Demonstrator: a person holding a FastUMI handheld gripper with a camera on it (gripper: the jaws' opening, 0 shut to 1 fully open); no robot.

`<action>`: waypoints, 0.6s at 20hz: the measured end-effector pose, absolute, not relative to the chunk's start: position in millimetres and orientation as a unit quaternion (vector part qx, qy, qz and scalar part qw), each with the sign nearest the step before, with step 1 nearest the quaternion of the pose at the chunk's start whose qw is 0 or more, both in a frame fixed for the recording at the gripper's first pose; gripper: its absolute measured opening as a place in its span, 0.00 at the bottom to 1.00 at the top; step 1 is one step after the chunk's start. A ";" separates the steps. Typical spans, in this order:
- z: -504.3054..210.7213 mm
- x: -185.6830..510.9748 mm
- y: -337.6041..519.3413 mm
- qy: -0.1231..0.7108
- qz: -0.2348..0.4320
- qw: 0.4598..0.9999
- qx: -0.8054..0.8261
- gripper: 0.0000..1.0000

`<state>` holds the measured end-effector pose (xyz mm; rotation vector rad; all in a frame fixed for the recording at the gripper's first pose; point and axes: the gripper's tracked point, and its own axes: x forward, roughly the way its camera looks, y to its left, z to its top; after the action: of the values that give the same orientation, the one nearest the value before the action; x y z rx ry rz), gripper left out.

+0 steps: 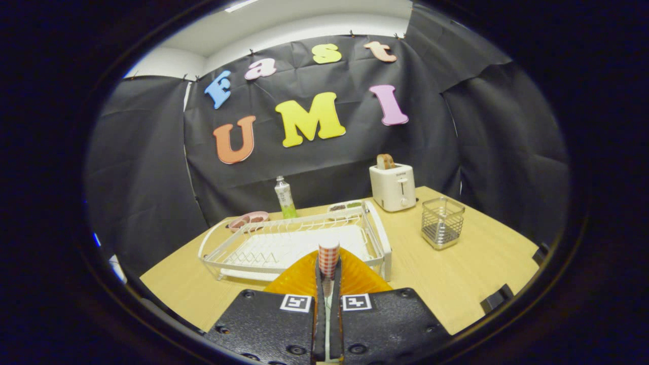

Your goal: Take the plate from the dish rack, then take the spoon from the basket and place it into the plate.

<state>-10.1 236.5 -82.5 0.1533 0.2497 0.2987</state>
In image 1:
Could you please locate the pink bowl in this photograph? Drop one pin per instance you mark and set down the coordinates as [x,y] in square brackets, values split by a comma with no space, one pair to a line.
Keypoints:
[248,219]

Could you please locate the clear bottle with green label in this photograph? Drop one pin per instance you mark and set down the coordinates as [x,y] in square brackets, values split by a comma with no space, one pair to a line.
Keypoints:
[285,200]

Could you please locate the ceiling light panel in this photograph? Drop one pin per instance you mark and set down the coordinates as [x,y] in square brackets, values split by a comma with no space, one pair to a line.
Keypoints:
[242,5]

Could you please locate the brown bread slice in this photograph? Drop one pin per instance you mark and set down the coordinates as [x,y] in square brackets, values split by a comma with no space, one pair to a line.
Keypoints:
[385,161]

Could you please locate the black table bracket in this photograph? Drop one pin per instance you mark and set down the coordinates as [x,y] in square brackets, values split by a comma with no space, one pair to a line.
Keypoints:
[540,253]
[497,300]

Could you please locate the white dish rack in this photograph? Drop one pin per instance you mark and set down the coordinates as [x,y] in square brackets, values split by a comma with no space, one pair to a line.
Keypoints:
[284,248]

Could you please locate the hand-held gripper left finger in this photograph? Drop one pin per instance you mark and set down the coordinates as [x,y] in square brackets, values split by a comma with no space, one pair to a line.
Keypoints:
[320,324]

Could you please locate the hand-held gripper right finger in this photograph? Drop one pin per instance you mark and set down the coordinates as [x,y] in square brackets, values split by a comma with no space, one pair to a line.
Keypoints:
[336,329]

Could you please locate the white toaster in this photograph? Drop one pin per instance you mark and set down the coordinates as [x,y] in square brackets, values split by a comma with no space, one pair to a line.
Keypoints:
[393,187]

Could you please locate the white divided sauce dish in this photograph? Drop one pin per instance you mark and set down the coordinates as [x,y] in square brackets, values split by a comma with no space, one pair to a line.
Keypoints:
[345,206]

